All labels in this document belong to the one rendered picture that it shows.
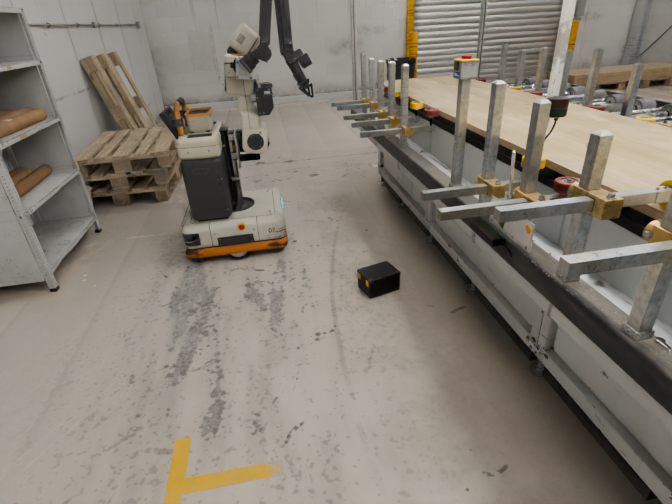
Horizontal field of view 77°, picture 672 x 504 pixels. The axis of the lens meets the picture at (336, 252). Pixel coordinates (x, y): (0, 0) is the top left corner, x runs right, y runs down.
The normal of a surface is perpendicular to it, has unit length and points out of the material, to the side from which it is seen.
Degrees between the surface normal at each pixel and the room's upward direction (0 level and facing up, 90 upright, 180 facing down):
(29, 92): 90
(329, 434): 0
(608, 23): 90
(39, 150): 90
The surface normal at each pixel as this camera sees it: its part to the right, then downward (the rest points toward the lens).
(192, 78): 0.17, 0.47
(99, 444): -0.05, -0.87
